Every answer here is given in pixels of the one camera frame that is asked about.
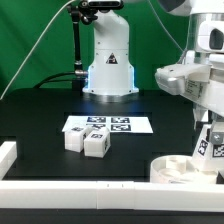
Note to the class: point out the white left barrier wall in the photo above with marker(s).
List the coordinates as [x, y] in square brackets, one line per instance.
[8, 155]

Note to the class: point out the paper sheet with markers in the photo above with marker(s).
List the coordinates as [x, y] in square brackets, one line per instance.
[115, 124]

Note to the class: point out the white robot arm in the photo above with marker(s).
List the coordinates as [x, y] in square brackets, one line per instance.
[111, 76]

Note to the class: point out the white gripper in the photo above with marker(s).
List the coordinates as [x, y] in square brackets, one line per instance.
[200, 79]

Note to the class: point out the white round stool seat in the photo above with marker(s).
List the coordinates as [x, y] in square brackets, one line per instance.
[175, 169]

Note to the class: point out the white barrier wall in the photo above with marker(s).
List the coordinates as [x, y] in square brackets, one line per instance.
[8, 155]
[111, 195]

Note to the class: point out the black camera on mount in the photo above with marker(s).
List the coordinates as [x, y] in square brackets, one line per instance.
[101, 4]

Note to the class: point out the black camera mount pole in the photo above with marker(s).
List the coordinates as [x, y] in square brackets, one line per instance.
[79, 80]

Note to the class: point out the white front barrier wall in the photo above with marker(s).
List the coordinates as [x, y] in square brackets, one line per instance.
[111, 195]

